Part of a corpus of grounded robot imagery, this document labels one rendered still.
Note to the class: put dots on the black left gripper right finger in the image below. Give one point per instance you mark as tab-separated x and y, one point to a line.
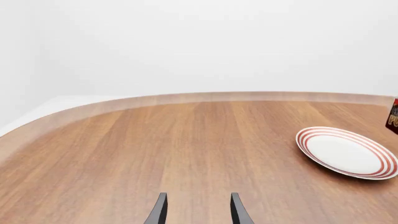
238	211

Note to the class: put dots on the white plate with red rings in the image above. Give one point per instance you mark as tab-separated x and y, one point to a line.
342	152

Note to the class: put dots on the dark red pudding box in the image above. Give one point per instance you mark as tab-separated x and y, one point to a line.
393	117

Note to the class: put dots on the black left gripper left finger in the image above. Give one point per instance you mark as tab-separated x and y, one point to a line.
159	210

